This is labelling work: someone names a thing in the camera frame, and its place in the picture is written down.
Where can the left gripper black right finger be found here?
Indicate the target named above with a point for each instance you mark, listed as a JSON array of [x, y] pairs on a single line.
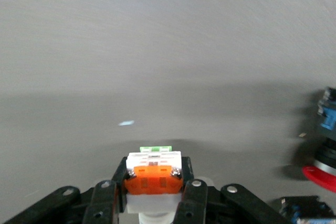
[[197, 203]]

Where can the dark grey table mat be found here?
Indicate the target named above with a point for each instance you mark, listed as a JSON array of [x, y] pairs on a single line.
[[131, 51]]

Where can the white pushbutton orange contact block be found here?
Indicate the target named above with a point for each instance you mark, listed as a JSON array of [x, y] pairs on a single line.
[[153, 184]]

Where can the red mushroom pushbutton black body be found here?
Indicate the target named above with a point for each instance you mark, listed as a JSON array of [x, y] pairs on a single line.
[[328, 127], [309, 208]]

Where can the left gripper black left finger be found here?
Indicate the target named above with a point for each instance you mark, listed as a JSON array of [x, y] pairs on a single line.
[[102, 203]]

